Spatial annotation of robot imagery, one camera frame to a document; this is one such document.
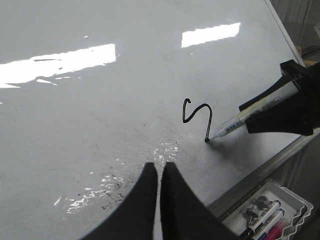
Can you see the grey metal clip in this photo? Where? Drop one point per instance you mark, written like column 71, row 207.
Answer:
column 252, row 213
column 262, row 202

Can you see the white plastic marker tray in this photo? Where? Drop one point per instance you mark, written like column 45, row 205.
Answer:
column 297, row 210

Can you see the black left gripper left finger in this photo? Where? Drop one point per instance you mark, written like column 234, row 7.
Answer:
column 134, row 218

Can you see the white whiteboard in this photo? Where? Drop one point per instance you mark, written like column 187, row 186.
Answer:
column 91, row 90

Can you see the pink marker in tray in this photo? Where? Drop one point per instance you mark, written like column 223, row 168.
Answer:
column 275, row 231

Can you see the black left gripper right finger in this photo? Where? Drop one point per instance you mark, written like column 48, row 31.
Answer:
column 183, row 216

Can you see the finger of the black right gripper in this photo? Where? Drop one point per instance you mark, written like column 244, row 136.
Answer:
column 298, row 114
column 289, row 69

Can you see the blue-cap marker in tray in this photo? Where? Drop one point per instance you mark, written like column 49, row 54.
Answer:
column 265, row 215

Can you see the grey aluminium whiteboard frame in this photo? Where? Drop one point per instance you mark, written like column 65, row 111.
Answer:
column 262, row 167

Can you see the white black-tip whiteboard marker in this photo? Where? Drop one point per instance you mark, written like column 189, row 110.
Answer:
column 272, row 99

